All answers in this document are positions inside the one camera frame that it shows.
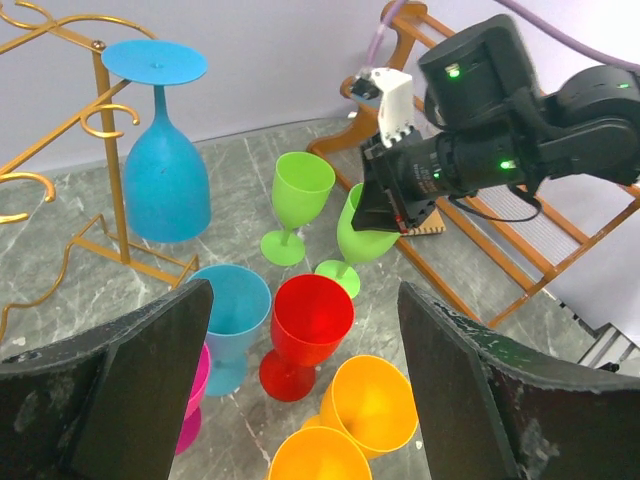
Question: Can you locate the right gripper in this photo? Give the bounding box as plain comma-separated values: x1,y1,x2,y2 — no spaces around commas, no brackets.
351,134,450,235

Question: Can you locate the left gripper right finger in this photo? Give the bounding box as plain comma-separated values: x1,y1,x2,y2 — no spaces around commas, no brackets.
397,282,639,479

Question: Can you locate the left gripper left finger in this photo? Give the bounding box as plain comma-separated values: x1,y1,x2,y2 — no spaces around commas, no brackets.
1,280,214,479

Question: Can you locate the green wine glass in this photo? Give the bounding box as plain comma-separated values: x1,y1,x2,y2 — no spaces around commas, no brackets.
314,183,400,299
260,152,336,267

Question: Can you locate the light blue wine glass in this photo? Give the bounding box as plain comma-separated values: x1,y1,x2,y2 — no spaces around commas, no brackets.
191,264,272,397

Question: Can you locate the dark blue wine glass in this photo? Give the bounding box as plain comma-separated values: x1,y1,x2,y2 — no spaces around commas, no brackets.
102,39,212,243

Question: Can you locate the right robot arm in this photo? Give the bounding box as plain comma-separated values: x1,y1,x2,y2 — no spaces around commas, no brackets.
351,14,639,233

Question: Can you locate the magenta wine glass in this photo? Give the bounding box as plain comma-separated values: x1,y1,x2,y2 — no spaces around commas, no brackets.
175,343,211,455

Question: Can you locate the right orange wine glass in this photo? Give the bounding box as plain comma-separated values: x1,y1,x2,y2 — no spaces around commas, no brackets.
303,355,419,460

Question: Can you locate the orange wine glass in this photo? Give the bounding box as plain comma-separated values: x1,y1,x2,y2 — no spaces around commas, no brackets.
265,426,373,480
303,355,419,460

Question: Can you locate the orange wooden tiered rack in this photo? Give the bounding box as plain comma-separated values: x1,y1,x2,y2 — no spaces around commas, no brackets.
307,1,639,327

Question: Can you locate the red wine glass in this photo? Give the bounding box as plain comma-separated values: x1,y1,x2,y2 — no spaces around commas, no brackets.
259,273,355,402

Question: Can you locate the left orange wine glass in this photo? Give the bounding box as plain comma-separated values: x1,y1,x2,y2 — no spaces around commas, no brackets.
265,426,373,480

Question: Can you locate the brown spiral notebook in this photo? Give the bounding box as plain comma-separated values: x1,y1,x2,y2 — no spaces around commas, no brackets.
407,208,446,236

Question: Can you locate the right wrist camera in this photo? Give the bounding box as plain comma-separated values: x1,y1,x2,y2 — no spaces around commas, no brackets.
350,67,414,148

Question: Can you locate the gold wire glass rack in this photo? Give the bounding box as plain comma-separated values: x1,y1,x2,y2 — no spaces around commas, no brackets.
1,1,200,336

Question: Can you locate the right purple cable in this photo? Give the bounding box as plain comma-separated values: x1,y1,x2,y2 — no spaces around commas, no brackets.
367,0,640,74

